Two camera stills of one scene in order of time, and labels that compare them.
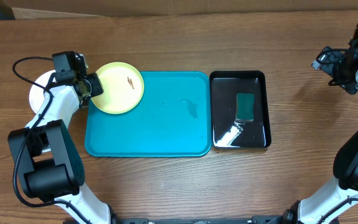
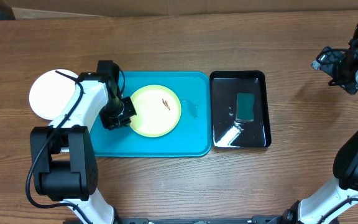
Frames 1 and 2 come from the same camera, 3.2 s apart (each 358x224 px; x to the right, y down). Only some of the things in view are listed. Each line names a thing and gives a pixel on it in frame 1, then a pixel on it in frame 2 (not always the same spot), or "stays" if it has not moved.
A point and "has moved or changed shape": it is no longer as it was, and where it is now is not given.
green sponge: x=245 y=107 stays
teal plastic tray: x=173 y=119 stays
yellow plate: x=123 y=86 has moved or changed shape
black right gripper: x=351 y=85 stays
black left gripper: x=97 y=88 to x=130 y=111
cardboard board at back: x=28 y=9 stays
